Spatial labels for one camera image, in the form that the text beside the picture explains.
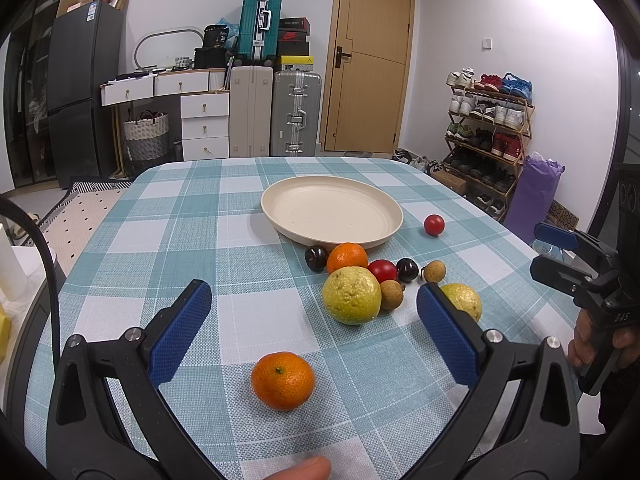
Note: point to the cream round plate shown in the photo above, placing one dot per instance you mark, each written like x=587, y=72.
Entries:
x=328, y=211

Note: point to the checkered teal tablecloth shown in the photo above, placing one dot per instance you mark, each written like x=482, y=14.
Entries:
x=381, y=391

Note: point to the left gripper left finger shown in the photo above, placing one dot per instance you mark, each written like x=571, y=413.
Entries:
x=107, y=417

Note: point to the right hand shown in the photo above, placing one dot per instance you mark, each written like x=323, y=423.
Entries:
x=581, y=351

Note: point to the patterned floor rug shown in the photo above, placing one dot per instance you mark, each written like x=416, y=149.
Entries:
x=69, y=226

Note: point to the small orange mandarin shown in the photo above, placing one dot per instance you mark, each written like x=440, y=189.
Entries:
x=283, y=381

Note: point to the beige suitcase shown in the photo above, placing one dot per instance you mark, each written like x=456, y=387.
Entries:
x=250, y=111

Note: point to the brown longan with stem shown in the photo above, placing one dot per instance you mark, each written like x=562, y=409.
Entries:
x=434, y=271

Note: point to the white drawer desk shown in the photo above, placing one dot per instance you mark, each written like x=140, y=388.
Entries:
x=204, y=106

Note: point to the wooden shoe rack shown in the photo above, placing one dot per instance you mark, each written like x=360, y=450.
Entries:
x=490, y=127

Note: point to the wooden door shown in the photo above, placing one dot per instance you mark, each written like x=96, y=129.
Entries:
x=367, y=72

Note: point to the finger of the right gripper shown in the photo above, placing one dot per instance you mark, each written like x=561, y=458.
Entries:
x=555, y=236

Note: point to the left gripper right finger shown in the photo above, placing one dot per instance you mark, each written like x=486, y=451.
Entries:
x=519, y=418

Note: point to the red tomato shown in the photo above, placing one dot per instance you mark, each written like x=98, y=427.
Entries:
x=383, y=270
x=434, y=225

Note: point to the purple bag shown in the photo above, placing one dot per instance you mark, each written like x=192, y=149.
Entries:
x=533, y=195

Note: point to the dark plum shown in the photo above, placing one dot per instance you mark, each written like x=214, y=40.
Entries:
x=407, y=270
x=316, y=258

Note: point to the stacked shoe boxes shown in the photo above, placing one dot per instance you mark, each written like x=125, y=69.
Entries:
x=293, y=47

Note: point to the orange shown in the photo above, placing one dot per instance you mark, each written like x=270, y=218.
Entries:
x=346, y=254

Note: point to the large yellow-green guava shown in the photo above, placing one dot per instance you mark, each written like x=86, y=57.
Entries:
x=352, y=295

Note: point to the woven laundry basket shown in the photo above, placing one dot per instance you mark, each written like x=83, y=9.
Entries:
x=147, y=136

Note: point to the left hand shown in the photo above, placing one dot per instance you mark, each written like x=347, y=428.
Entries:
x=315, y=468

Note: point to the black refrigerator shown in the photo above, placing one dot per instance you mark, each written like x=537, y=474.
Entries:
x=83, y=55

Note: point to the oval mirror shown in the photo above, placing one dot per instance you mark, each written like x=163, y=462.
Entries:
x=169, y=48

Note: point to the teal suitcase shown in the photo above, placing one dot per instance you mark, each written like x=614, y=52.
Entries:
x=258, y=32

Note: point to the silver suitcase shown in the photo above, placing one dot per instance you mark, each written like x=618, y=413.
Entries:
x=296, y=105

